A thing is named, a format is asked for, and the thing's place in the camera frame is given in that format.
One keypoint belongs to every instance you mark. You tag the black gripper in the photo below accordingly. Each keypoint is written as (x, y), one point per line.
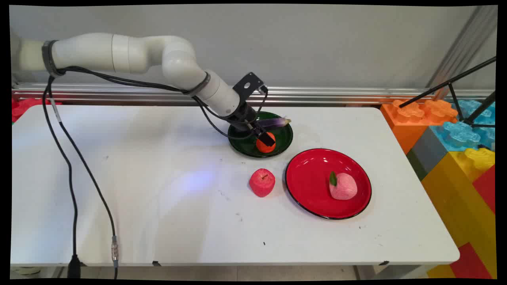
(242, 114)

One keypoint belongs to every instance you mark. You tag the orange toy fruit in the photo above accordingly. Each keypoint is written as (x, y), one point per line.
(266, 147)

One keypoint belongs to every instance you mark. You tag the purple toy eggplant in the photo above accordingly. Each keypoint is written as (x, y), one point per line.
(275, 122)

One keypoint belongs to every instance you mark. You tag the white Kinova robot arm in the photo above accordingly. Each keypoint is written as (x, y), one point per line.
(130, 53)

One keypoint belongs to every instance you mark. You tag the dark green plate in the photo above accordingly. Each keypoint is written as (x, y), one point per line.
(283, 142)

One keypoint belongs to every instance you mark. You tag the red toy apple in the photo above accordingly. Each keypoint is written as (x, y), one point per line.
(262, 183)

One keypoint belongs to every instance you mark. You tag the red plate with black rim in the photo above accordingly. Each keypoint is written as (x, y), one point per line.
(311, 184)

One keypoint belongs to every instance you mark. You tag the pink toy peach with leaf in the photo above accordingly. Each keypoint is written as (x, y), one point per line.
(344, 188)

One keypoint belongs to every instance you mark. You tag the orange foam building block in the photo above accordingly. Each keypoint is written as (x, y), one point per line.
(408, 126)

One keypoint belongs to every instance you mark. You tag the grey foam building block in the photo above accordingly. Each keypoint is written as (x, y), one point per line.
(429, 148)

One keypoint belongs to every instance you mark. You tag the black tripod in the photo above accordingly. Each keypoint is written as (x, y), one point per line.
(451, 82)

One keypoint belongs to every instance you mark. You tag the blue foam building block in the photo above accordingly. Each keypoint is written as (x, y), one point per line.
(459, 134)

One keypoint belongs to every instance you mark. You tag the red foam building block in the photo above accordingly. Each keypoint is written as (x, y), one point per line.
(23, 107)
(487, 190)
(471, 263)

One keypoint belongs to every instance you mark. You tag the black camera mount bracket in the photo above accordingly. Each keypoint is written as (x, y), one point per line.
(247, 84)

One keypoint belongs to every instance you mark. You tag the aluminium rail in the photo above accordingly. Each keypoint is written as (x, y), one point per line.
(317, 95)

